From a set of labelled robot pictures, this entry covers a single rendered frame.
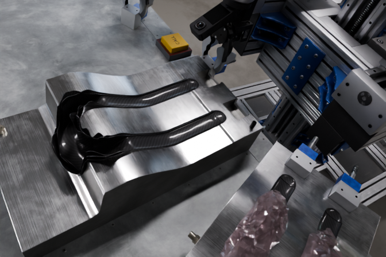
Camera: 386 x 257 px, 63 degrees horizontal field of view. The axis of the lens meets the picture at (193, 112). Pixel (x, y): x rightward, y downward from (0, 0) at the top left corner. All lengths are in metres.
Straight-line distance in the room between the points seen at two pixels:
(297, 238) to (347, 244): 0.13
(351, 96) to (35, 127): 0.70
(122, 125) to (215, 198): 0.25
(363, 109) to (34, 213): 0.71
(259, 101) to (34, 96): 1.28
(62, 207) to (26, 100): 0.31
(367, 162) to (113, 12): 1.47
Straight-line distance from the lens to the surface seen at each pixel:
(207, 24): 0.75
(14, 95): 0.81
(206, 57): 0.88
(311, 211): 0.69
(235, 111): 0.75
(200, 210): 0.66
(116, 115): 0.60
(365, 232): 0.75
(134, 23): 1.00
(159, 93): 0.71
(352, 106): 0.84
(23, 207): 0.59
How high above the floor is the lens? 1.39
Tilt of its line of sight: 48 degrees down
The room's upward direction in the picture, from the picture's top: 19 degrees clockwise
